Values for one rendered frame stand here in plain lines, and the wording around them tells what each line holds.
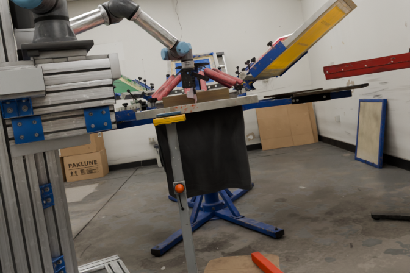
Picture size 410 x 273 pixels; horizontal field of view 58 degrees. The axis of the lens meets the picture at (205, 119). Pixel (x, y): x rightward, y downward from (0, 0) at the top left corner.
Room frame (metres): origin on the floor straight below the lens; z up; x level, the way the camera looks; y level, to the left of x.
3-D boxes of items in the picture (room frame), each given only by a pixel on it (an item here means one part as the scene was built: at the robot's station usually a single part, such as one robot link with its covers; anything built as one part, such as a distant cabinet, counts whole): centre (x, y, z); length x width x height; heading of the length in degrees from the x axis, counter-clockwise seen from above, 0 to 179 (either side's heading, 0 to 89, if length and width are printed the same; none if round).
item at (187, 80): (2.27, 0.06, 1.14); 0.09 x 0.08 x 0.12; 90
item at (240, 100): (2.15, 0.03, 0.97); 0.79 x 0.58 x 0.04; 0
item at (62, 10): (1.32, 0.48, 1.42); 0.13 x 0.12 x 0.14; 179
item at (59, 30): (1.33, 0.48, 1.31); 0.15 x 0.15 x 0.10
